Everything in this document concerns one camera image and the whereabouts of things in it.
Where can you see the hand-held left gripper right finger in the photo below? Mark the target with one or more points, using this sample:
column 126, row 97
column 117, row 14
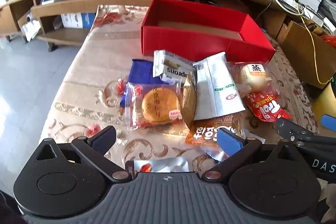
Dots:
column 229, row 142

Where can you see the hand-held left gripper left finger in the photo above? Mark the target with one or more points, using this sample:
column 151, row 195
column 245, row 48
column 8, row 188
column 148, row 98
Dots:
column 105, row 139

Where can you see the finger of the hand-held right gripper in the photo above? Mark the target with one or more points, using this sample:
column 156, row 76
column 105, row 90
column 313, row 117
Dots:
column 329, row 123
column 290, row 129

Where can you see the orange snack packet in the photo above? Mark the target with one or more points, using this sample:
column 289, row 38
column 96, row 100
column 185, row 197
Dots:
column 202, row 133

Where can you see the red candy packet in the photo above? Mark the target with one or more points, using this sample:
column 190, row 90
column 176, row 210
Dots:
column 265, row 108

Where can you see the gold snack packet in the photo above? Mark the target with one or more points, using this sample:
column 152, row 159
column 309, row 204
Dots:
column 188, row 103

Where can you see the long white snack packet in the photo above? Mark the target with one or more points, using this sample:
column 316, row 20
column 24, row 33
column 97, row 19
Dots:
column 215, row 87

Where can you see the clear round pastry packet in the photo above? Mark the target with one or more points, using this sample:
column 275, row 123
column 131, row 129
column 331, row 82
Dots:
column 160, row 106

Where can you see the silver sausage packet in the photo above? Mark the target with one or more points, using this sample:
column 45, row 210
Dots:
column 168, row 165

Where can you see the blue snack packet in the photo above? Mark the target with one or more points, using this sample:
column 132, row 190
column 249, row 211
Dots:
column 140, row 71

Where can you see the white wafer packet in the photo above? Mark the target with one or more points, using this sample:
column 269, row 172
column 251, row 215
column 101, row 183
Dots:
column 173, row 66

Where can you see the red cardboard box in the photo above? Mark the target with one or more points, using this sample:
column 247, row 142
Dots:
column 183, row 40

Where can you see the yellow container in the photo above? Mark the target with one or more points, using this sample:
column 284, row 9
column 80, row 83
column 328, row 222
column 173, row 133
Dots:
column 324, row 103

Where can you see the clear steamed cake packet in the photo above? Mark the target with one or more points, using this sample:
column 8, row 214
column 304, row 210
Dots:
column 253, row 77

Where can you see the floral patterned tablecloth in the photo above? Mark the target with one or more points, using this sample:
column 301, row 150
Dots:
column 86, row 69

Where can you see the brown cardboard box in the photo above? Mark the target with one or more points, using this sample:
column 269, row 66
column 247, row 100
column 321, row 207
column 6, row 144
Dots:
column 299, row 50

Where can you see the red plastic bag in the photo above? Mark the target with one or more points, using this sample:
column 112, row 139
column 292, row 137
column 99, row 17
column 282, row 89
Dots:
column 329, row 40

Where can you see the white and blue box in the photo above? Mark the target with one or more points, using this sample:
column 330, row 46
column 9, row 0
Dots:
column 78, row 19

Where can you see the white plastic bag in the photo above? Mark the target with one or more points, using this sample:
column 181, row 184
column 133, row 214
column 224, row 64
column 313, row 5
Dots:
column 30, row 26

